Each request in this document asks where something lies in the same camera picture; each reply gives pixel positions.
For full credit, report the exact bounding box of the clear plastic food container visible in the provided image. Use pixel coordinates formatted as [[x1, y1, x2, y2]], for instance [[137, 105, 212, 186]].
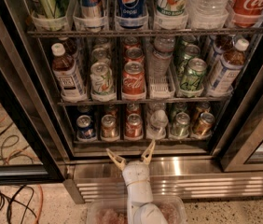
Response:
[[86, 196, 188, 224]]

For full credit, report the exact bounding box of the blue pepsi can top shelf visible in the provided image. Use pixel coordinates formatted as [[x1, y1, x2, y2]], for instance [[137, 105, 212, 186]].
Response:
[[118, 0, 144, 28]]

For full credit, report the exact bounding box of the red bull can top shelf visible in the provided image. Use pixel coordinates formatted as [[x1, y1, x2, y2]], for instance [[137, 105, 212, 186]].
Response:
[[81, 0, 104, 19]]

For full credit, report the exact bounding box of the red coke can top shelf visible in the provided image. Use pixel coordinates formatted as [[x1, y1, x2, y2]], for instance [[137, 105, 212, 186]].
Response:
[[233, 0, 263, 28]]

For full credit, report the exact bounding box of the glass fridge door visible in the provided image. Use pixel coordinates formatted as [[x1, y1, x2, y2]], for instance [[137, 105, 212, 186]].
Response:
[[0, 0, 66, 185], [212, 3, 263, 174]]

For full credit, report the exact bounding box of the tea bottle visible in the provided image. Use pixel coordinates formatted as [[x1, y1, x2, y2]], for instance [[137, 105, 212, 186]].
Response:
[[51, 43, 86, 102], [206, 35, 233, 68], [208, 38, 249, 92]]

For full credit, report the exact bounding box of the middle wire shelf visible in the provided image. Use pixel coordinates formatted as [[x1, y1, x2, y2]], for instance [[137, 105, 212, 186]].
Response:
[[57, 96, 230, 106]]

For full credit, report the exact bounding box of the right glass fridge door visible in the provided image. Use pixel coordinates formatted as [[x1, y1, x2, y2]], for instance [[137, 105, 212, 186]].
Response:
[[212, 3, 263, 174]]

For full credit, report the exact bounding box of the blue pepsi can bottom front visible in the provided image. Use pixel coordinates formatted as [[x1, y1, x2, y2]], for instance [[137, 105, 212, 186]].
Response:
[[76, 115, 96, 139]]

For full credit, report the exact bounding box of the wire shelf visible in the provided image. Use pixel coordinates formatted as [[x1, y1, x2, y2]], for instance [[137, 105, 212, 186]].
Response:
[[57, 96, 230, 106], [28, 27, 263, 38]]

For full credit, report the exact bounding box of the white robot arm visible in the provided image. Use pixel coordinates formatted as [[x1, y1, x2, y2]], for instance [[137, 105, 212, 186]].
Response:
[[106, 140, 168, 224]]

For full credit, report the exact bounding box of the clear water bottle middle shelf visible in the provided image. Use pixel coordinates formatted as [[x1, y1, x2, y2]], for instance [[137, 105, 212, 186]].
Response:
[[148, 36, 175, 77]]

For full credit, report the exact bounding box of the clear water bottle top shelf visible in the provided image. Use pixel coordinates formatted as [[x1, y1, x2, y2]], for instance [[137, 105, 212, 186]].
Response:
[[187, 0, 228, 20]]

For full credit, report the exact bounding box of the clear water bottle bottom shelf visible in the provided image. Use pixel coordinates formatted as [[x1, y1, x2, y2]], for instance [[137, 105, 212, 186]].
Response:
[[146, 109, 169, 140]]

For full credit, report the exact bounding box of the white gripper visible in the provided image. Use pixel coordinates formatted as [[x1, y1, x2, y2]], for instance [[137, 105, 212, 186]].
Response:
[[106, 140, 156, 186]]

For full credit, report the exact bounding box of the tea bottle middle right rear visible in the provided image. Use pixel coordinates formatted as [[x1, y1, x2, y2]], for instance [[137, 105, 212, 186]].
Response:
[[206, 35, 233, 68]]

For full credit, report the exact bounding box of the red coke can middle front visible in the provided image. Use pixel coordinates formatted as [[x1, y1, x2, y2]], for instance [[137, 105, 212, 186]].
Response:
[[122, 62, 145, 95]]

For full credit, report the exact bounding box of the green can bottom front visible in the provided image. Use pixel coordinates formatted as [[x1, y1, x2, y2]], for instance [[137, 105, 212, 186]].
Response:
[[171, 112, 190, 137]]

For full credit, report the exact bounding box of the clear water bottle shelf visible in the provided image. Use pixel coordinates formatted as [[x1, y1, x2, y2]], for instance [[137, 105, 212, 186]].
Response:
[[146, 109, 169, 140], [148, 36, 175, 77], [187, 0, 228, 20]]

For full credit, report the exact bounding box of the orange cable on floor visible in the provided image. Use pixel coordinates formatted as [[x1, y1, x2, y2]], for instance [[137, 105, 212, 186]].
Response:
[[0, 105, 44, 224]]

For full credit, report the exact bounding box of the gold can bottom right front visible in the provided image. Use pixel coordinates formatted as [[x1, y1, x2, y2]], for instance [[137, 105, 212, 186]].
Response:
[[192, 112, 215, 135]]

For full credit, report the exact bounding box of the black cable on floor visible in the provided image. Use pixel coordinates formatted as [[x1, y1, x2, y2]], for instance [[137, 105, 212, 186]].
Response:
[[0, 96, 39, 224]]

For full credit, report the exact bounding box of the green can top shelf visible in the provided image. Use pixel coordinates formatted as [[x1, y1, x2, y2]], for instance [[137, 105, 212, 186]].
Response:
[[25, 0, 70, 21]]

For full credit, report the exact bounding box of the green can middle front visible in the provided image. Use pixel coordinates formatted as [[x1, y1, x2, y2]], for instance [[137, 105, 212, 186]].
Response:
[[180, 58, 207, 91]]

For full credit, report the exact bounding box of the tea bottle middle left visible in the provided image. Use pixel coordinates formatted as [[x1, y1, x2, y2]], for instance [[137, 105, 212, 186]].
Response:
[[51, 43, 86, 102]]

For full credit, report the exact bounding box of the white 7up can middle front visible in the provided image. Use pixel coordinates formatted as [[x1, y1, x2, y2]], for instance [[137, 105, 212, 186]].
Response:
[[90, 63, 114, 95]]

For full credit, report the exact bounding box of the left glass fridge door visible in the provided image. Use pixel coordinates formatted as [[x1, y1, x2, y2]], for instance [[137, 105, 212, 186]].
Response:
[[0, 0, 66, 185]]

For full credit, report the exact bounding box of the red coke can bottom front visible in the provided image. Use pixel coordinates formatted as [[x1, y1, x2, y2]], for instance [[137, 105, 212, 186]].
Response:
[[125, 114, 143, 138]]

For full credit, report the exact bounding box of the top wire shelf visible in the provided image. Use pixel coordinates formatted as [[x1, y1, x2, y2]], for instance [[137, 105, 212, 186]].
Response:
[[28, 27, 263, 38]]

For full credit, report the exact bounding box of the red coke can bottom rear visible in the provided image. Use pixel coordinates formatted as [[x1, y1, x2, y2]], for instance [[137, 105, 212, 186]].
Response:
[[126, 104, 141, 116]]

